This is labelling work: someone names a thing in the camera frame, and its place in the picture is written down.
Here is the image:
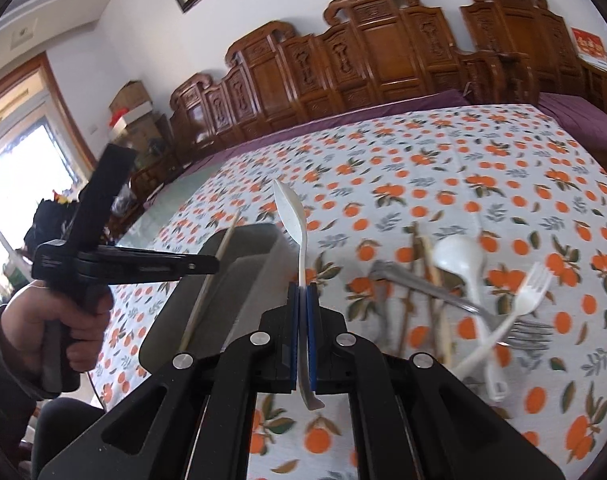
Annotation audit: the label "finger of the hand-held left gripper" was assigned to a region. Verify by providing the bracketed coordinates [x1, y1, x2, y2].
[77, 246, 220, 266]
[80, 263, 220, 279]

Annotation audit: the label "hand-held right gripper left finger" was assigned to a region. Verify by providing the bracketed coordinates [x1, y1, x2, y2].
[36, 283, 300, 480]

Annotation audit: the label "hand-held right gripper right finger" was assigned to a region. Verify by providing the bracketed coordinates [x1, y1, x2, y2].
[306, 283, 567, 480]

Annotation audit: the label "thin wooden chopstick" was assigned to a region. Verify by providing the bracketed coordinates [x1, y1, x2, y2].
[179, 209, 243, 356]

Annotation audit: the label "grey metal tray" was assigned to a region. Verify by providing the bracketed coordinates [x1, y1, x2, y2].
[138, 223, 292, 384]

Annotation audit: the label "brown wooden chopstick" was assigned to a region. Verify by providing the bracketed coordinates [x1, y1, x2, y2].
[395, 222, 423, 357]

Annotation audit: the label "metal fork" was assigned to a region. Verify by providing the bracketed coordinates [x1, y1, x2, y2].
[368, 260, 555, 352]

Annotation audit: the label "light bamboo chopstick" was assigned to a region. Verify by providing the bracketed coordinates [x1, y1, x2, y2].
[420, 235, 455, 367]

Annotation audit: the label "white plastic ladle spoon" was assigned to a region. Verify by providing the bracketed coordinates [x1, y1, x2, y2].
[431, 235, 510, 403]

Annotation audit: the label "white plastic fork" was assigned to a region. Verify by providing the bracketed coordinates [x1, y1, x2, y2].
[451, 261, 555, 382]

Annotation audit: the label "person's left forearm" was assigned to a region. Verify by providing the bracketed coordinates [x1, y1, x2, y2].
[0, 304, 51, 466]

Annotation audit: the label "person's left hand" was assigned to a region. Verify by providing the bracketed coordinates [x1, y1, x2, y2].
[2, 281, 116, 375]

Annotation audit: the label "clear plastic bag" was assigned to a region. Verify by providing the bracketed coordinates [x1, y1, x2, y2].
[109, 184, 135, 218]

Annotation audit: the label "wooden chair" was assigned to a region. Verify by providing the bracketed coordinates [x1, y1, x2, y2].
[130, 150, 185, 206]

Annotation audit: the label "dark cloth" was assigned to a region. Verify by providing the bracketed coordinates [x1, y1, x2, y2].
[24, 197, 86, 257]

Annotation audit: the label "wooden side cabinet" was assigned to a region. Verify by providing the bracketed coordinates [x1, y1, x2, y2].
[117, 113, 180, 166]

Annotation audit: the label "white and red box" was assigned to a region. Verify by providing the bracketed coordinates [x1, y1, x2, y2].
[107, 102, 155, 130]

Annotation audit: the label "brown cardboard box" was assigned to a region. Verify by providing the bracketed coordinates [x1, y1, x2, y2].
[108, 81, 152, 114]

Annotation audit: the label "person's dark trousers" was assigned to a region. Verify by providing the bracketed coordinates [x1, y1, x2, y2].
[29, 398, 108, 480]

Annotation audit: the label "long purple bench cushion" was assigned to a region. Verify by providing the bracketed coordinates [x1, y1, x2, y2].
[180, 88, 472, 182]

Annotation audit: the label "long carved wooden bench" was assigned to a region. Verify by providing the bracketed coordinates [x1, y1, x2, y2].
[169, 0, 537, 167]

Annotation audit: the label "short purple bench cushion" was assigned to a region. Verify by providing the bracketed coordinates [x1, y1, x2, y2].
[537, 91, 607, 182]

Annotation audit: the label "carved wooden armchair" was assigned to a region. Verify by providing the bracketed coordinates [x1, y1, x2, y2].
[460, 0, 607, 127]

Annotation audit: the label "window with wooden frame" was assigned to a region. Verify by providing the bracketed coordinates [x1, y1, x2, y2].
[0, 54, 98, 281]

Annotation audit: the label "red wall calendar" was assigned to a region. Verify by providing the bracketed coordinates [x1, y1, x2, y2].
[570, 27, 607, 62]

